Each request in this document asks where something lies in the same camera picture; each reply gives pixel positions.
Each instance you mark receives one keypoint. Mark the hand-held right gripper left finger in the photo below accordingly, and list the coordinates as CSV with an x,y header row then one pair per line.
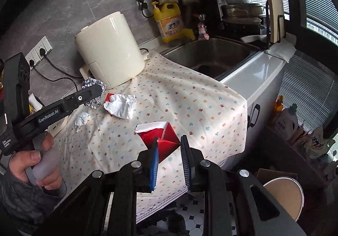
x,y
154,167

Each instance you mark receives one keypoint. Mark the white cleaner bottle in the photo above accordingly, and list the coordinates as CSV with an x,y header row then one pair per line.
x,y
287,122

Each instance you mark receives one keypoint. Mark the red paper carton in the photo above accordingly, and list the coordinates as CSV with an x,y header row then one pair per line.
x,y
169,133

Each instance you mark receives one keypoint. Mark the printed refill bag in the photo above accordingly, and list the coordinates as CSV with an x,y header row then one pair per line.
x,y
315,143

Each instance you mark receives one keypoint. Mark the wooden cutting board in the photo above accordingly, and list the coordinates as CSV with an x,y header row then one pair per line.
x,y
272,8

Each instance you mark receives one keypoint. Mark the floral tablecloth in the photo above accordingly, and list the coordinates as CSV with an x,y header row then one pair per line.
x,y
184,98

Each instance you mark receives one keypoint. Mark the cream air fryer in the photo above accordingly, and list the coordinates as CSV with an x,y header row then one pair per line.
x,y
111,45

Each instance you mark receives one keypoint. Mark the person's left forearm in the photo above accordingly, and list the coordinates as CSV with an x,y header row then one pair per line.
x,y
21,204

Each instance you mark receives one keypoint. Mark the silver foil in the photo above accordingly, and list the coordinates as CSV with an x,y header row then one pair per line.
x,y
93,83

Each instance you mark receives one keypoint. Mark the white dishcloth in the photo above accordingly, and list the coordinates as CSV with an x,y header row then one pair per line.
x,y
281,49

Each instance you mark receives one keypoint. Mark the white wall socket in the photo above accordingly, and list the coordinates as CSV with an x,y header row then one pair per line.
x,y
30,59
42,45

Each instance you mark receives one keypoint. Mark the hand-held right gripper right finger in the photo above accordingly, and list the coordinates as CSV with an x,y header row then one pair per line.
x,y
187,167

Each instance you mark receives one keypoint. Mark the orange cap bottle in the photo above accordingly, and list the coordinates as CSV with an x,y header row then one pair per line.
x,y
279,106

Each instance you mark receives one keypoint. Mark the steel pot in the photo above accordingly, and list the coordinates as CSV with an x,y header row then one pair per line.
x,y
243,10

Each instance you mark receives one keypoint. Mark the red and white wrapper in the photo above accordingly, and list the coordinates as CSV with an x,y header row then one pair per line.
x,y
121,106

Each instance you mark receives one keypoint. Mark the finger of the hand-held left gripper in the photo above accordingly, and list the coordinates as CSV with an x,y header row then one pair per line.
x,y
84,96

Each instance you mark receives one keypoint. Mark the steel sink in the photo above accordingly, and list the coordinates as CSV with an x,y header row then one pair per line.
x,y
211,56

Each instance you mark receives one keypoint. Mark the round white waste bin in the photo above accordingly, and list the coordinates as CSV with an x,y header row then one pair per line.
x,y
284,199

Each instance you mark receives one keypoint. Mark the small white crumpled tissue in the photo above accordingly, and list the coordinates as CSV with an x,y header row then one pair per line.
x,y
82,119

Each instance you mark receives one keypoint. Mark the person's left hand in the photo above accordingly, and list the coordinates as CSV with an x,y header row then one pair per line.
x,y
23,163

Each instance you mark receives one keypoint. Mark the yellow detergent bottle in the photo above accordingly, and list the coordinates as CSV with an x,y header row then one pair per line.
x,y
170,23

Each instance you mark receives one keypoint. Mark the small pink bottle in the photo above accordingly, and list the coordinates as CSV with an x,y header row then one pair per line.
x,y
202,29

